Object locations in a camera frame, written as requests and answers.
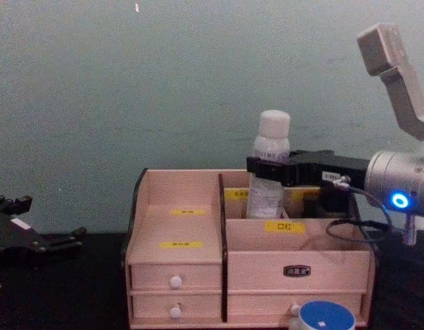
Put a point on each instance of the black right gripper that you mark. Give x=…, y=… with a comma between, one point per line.
x=322, y=170

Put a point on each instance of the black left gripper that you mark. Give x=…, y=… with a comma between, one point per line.
x=9, y=237

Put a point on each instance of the white plastic bottle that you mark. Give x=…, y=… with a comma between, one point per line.
x=272, y=137

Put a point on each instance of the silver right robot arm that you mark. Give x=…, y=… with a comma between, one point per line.
x=394, y=178

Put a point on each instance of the black table cloth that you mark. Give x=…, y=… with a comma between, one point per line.
x=60, y=295

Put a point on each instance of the pale wooden desk organizer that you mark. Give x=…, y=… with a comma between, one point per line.
x=294, y=271

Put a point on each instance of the small wooden drawer white knob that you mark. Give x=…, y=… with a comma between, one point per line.
x=198, y=276
x=198, y=306

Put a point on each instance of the wide wooden drawer white knob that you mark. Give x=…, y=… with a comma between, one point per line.
x=260, y=307

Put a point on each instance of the white jar blue lid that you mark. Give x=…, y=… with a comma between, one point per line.
x=325, y=318

